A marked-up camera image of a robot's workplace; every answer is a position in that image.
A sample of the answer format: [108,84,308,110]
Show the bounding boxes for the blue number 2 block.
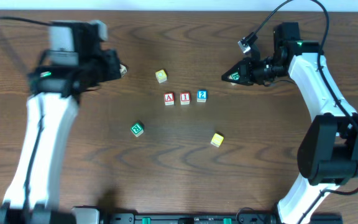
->
[196,90,208,103]

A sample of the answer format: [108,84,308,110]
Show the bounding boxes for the red letter I block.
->
[180,92,191,105]

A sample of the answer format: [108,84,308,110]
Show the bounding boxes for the red letter A block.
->
[163,92,175,106]

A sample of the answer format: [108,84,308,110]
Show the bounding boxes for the yellow block near right arm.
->
[210,133,224,147]

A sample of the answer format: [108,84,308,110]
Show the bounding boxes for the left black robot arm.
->
[0,20,126,223]

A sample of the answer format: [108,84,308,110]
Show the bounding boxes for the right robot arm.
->
[221,22,358,223]

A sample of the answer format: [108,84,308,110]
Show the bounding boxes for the green letter R block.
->
[229,72,240,81]

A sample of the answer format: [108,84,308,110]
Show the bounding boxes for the cream yellow picture block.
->
[119,64,127,77]

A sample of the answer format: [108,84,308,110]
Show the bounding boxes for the yellow top wooden block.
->
[155,69,167,83]

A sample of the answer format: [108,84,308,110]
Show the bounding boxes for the green number 2 block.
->
[131,123,144,137]

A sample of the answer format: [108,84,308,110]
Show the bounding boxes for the left black cable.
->
[0,15,54,27]

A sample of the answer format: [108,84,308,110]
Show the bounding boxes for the black cable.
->
[0,15,54,27]
[253,0,358,224]

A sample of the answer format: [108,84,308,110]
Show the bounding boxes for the right black cable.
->
[253,0,358,224]

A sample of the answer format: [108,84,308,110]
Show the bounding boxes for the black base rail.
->
[73,205,344,224]

